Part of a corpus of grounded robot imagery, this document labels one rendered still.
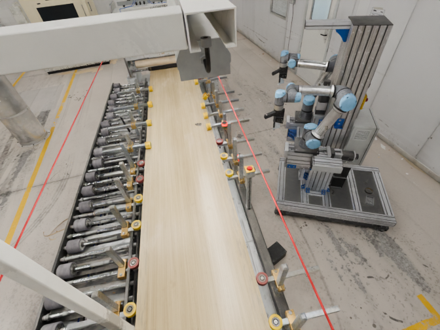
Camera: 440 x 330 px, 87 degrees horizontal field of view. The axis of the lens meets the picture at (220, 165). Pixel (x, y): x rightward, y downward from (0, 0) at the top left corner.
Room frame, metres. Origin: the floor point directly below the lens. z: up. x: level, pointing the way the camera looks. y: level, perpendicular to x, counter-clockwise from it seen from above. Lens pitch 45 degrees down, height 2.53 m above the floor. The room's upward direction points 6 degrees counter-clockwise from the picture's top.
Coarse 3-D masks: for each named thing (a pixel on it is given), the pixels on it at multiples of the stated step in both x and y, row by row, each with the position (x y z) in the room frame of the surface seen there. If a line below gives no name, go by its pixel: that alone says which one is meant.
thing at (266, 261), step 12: (204, 84) 3.89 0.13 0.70; (216, 120) 2.74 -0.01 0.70; (228, 156) 1.98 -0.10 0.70; (240, 192) 1.43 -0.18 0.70; (252, 216) 1.15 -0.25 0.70; (252, 228) 1.03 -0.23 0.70; (264, 240) 0.90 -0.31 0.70; (264, 252) 0.80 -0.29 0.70; (264, 264) 0.71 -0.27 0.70; (276, 300) 0.46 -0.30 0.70
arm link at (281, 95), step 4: (276, 92) 1.59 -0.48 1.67; (280, 92) 1.57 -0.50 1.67; (284, 92) 1.57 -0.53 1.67; (276, 96) 1.58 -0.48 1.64; (280, 96) 1.56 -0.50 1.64; (284, 96) 1.56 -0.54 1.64; (276, 100) 1.58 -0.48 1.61; (280, 100) 1.56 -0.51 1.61; (284, 100) 1.56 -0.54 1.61; (276, 104) 1.57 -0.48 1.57; (280, 104) 1.56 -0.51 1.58
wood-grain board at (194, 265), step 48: (192, 96) 3.12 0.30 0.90; (192, 144) 2.02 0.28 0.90; (144, 192) 1.38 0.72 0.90; (192, 192) 1.33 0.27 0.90; (144, 240) 0.90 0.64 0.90; (192, 240) 0.86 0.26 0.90; (240, 240) 0.82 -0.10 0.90; (144, 288) 0.55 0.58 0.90; (192, 288) 0.52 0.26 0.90; (240, 288) 0.49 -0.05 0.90
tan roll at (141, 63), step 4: (164, 56) 4.27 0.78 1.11; (168, 56) 4.26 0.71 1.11; (172, 56) 4.25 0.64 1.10; (136, 60) 4.22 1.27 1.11; (140, 60) 4.20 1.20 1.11; (144, 60) 4.20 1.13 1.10; (148, 60) 4.19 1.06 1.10; (152, 60) 4.20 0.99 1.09; (156, 60) 4.20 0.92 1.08; (160, 60) 4.20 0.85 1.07; (164, 60) 4.21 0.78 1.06; (168, 60) 4.21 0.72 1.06; (172, 60) 4.22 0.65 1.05; (132, 64) 4.19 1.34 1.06; (136, 64) 4.15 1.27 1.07; (140, 64) 4.15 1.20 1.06; (144, 64) 4.16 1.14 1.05; (148, 64) 4.17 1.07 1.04; (152, 64) 4.18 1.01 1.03; (156, 64) 4.19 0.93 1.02; (160, 64) 4.21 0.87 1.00
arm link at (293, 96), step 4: (292, 88) 1.65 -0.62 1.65; (288, 92) 1.60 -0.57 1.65; (292, 92) 1.59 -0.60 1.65; (296, 92) 1.58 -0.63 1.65; (300, 92) 1.58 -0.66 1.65; (288, 96) 1.56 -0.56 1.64; (292, 96) 1.56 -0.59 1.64; (296, 96) 1.55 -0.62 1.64; (300, 96) 1.55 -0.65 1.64; (288, 100) 1.55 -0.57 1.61; (292, 100) 1.55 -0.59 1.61; (296, 100) 1.54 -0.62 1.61; (300, 100) 1.54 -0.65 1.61
